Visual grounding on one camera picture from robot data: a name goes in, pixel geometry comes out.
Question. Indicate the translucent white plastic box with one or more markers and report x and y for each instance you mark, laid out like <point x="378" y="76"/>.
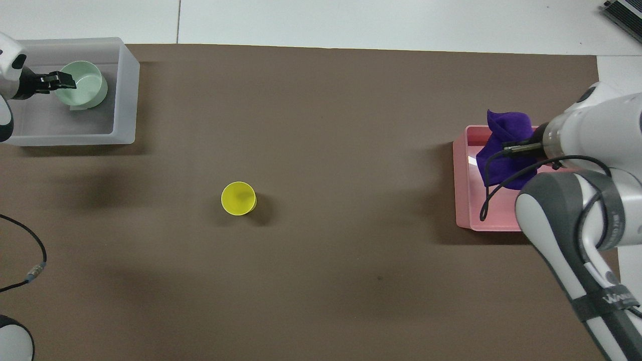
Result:
<point x="100" y="128"/>

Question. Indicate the yellow cup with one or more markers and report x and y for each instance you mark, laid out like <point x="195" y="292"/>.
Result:
<point x="238" y="199"/>

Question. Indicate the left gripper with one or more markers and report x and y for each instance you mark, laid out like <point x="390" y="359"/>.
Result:
<point x="31" y="84"/>

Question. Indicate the light green cup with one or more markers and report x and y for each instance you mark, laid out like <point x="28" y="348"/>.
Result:
<point x="88" y="85"/>

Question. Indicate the grey ribbed device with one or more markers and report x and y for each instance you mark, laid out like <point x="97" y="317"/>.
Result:
<point x="624" y="12"/>

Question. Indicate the pink plastic box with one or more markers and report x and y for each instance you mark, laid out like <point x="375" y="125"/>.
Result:
<point x="469" y="200"/>

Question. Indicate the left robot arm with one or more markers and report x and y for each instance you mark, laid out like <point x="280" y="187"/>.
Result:
<point x="7" y="55"/>

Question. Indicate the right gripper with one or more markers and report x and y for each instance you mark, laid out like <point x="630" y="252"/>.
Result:
<point x="537" y="136"/>

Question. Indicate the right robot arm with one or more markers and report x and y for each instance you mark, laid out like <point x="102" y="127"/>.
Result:
<point x="597" y="125"/>

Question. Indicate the purple cloth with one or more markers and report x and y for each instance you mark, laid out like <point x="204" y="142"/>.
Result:
<point x="506" y="130"/>

